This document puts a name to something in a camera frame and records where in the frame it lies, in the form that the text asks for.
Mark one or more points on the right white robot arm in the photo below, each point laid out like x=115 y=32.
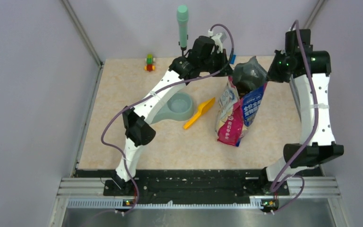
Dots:
x=310 y=72

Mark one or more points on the yellow plastic scoop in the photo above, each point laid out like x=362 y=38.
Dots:
x=203 y=108

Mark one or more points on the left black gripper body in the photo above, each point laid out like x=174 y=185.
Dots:
x=212 y=64

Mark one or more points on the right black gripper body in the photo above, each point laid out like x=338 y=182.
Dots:
x=278 y=72

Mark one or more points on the green microphone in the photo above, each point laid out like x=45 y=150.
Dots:
x=182 y=16

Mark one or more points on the green double pet bowl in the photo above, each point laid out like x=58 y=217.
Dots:
x=180 y=107

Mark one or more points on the colourful toy block figure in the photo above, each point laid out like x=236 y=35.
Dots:
x=150 y=63

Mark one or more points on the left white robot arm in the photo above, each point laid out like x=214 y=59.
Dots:
x=137 y=119

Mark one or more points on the grey cable duct strip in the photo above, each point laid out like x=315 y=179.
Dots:
x=84 y=203

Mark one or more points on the cat food bag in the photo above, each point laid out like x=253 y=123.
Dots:
x=240 y=101

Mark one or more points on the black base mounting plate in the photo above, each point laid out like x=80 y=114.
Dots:
x=192 y=187

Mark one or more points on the blue block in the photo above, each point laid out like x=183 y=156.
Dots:
x=232 y=59

